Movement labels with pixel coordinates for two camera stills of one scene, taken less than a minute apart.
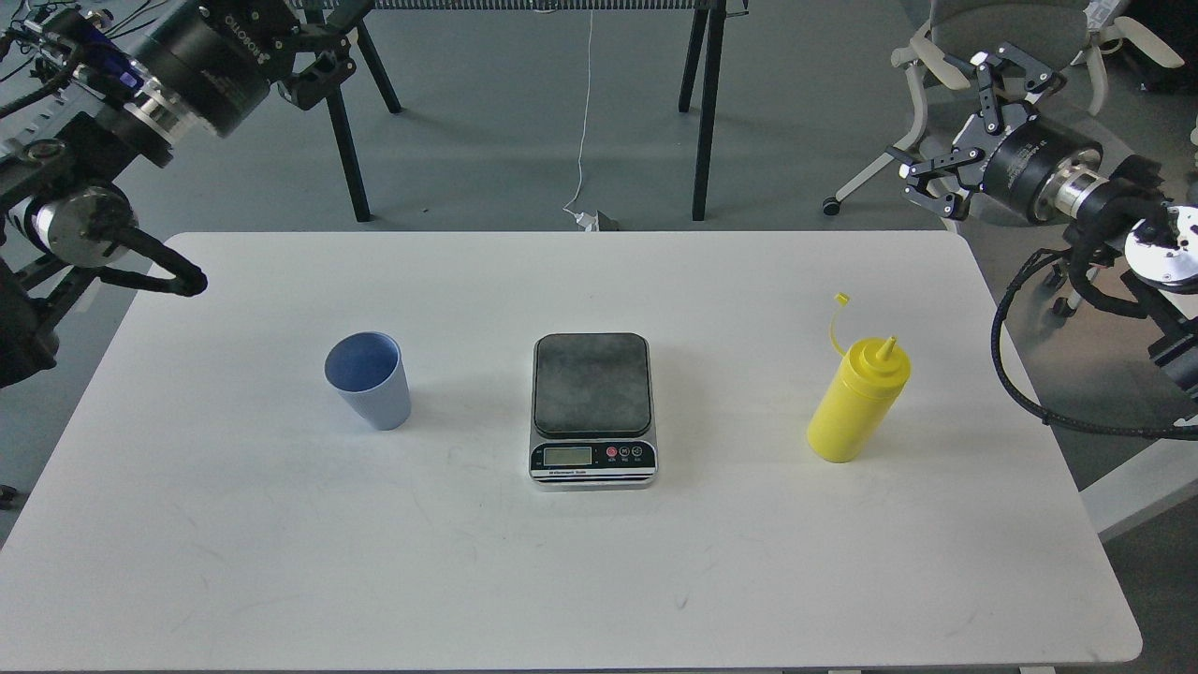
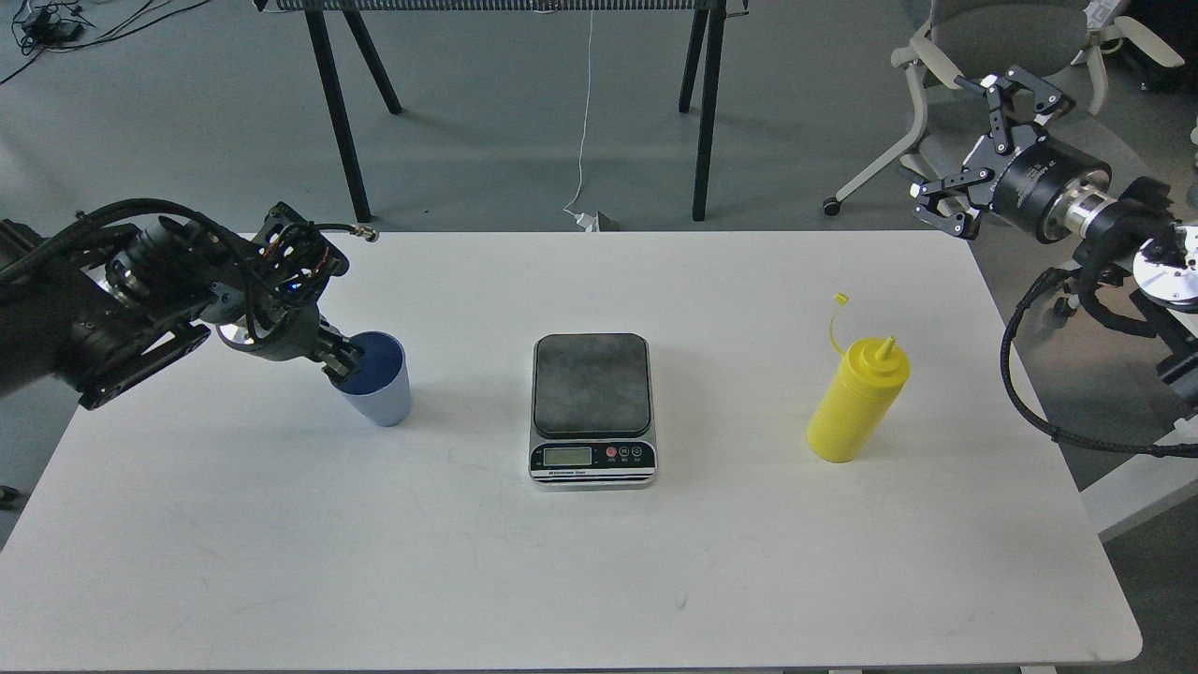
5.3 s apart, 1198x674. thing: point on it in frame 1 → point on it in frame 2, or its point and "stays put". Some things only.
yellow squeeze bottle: x=874 y=373 stays put
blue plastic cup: x=370 y=369 stays put
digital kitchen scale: x=592 y=424 stays put
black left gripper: x=216 y=58 → x=288 y=267
